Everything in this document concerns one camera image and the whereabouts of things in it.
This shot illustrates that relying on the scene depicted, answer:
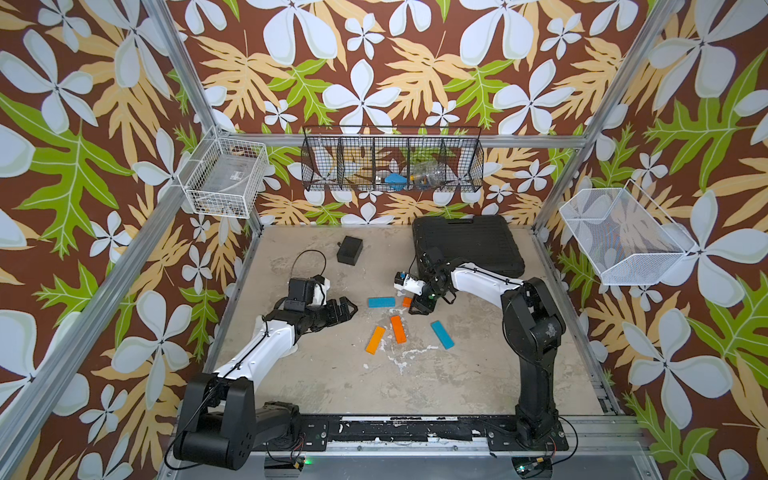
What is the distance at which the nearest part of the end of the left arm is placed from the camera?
64cm

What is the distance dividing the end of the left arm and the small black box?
0.29 metres

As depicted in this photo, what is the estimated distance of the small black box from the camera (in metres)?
1.10
